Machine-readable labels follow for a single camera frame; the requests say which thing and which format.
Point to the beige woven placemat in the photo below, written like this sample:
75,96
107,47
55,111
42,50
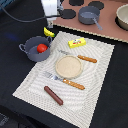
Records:
78,105

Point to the black stove burner disc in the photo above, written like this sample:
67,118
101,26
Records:
97,4
76,2
68,14

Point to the tan wooden plate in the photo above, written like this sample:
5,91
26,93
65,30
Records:
69,66

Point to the yellow toy banana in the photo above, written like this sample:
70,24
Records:
48,33

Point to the toy fork orange handle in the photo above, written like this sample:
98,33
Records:
73,84

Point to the beige bowl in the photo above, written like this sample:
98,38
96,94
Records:
122,14

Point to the red toy tomato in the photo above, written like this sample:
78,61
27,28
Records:
41,48

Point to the brown toy sausage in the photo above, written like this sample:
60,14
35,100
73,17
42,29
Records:
53,95

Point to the pink toy stove board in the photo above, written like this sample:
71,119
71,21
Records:
106,20

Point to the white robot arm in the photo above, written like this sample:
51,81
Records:
51,7

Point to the grey toy pot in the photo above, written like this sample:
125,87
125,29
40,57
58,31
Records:
30,48

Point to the toy knife orange handle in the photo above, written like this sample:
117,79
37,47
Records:
79,56

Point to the yellow toy butter box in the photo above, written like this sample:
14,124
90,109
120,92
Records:
76,42

